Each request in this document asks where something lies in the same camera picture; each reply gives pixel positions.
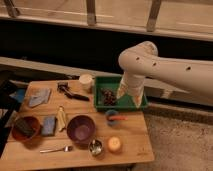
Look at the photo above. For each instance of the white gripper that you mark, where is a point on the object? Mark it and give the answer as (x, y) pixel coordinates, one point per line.
(132, 85)

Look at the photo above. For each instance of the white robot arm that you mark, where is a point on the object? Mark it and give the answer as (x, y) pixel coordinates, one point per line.
(142, 60)

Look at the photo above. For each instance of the small blue cup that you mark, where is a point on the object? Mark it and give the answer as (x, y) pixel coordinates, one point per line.
(110, 114)

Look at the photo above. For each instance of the white cup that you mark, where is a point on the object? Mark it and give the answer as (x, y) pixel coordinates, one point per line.
(86, 81)

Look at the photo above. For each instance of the small metal cup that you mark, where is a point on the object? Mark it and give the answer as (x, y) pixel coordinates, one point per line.
(95, 147)

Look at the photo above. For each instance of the dark grape bunch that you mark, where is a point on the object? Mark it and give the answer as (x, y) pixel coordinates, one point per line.
(109, 98)

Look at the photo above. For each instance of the green plastic tray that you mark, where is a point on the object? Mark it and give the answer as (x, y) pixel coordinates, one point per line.
(112, 83)

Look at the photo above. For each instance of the orange carrot stick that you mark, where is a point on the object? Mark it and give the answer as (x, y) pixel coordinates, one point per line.
(117, 118)

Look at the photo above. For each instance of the orange round fruit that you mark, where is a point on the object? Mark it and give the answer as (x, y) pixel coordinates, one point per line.
(114, 144)

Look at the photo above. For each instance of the purple bowl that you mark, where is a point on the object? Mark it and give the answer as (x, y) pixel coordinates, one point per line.
(81, 129)

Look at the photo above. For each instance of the yellow banana toy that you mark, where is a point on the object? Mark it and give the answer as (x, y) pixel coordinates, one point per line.
(61, 118)

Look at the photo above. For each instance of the silver fork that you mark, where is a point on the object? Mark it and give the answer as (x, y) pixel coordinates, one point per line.
(64, 149)

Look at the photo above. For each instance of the blue sponge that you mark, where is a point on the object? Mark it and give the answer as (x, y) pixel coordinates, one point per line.
(49, 124)

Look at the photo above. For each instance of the grey-blue cloth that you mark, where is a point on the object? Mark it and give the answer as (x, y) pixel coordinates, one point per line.
(40, 97)

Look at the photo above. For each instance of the orange-red bowl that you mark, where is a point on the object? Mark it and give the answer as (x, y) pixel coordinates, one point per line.
(33, 122)

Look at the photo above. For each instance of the blue item at table edge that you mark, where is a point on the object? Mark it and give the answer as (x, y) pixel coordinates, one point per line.
(19, 95)

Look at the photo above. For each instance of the dark green sponge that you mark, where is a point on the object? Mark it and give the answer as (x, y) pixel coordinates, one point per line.
(24, 127)

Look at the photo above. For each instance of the black chair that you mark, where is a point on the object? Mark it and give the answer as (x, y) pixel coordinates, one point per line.
(6, 102)

